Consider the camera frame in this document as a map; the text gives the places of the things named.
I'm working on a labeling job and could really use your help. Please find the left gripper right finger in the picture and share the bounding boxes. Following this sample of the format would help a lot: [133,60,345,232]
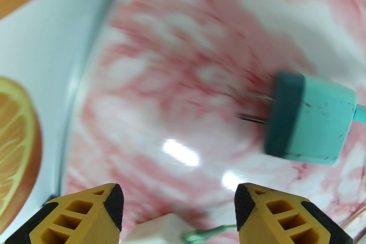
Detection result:
[234,183,355,244]

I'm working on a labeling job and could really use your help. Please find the teal charger dark face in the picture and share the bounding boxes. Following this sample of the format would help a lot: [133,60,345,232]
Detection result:
[237,72,358,166]

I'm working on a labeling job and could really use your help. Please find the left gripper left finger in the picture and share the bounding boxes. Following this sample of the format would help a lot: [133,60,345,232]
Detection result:
[13,183,124,244]

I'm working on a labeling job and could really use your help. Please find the flat white square charger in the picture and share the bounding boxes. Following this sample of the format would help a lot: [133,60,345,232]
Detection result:
[122,213,196,244]

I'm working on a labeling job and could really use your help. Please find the light green cable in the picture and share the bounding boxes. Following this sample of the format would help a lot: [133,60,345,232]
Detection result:
[182,224,238,243]

